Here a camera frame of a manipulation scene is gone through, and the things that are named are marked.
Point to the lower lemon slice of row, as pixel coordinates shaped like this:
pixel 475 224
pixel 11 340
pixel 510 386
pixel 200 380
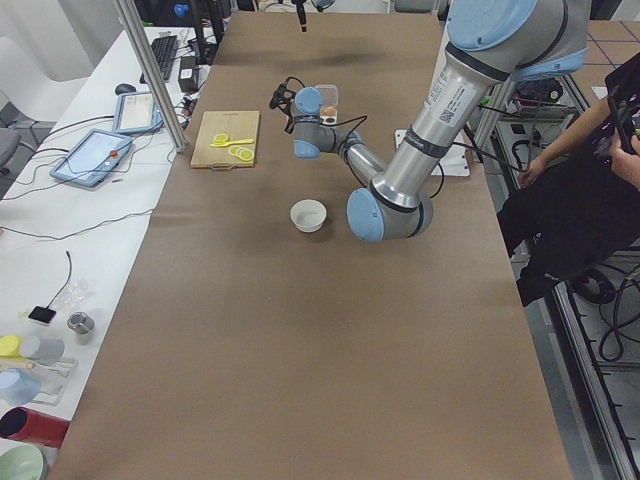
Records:
pixel 245 155

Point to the wooden cutting board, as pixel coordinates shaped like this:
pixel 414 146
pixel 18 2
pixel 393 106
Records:
pixel 238 125

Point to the aluminium frame post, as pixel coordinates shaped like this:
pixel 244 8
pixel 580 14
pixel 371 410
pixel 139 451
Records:
pixel 133 26

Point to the yellow plastic knife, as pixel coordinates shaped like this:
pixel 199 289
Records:
pixel 236 142

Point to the seated person in black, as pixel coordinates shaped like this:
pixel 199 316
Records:
pixel 579 198

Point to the light blue cup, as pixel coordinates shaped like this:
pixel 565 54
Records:
pixel 19 387

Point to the clear plastic egg box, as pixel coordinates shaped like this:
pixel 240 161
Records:
pixel 330 95

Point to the brown egg in box rear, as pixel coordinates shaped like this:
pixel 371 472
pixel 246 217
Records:
pixel 328 110

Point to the green bowl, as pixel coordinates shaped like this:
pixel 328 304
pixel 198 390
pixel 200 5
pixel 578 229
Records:
pixel 24 462

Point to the middle lemon slice of row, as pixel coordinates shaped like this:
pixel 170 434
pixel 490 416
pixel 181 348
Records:
pixel 242 153

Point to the red cylinder can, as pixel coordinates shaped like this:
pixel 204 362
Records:
pixel 35 427

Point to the black computer mouse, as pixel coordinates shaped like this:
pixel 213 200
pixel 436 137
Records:
pixel 125 88

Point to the teach pendant tablet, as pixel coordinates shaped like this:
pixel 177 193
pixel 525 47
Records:
pixel 136 113
pixel 94 157

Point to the black keyboard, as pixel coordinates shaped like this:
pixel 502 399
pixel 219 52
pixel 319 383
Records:
pixel 164 49

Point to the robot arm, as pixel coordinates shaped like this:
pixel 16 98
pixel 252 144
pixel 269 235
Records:
pixel 489 42

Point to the black power adapter box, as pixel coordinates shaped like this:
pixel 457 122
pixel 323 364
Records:
pixel 188 77

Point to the black square sensor pad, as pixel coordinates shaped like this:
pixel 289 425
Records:
pixel 42 315

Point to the near teach pendant tablet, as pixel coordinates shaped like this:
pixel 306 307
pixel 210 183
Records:
pixel 94 157

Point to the lemon slice near knife tip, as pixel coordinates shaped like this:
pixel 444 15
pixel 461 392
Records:
pixel 220 139

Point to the small metal cylinder cup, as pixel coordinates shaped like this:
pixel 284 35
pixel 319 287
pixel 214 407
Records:
pixel 82 326

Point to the yellow plastic cup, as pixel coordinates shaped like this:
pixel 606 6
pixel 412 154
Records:
pixel 10 346

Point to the grey plastic cup lying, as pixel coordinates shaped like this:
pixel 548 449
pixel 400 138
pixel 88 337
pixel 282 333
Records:
pixel 45 351

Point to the white bowl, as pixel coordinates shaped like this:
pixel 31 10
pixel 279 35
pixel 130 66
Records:
pixel 308 215

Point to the far teach pendant tablet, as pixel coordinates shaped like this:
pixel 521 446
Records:
pixel 136 113

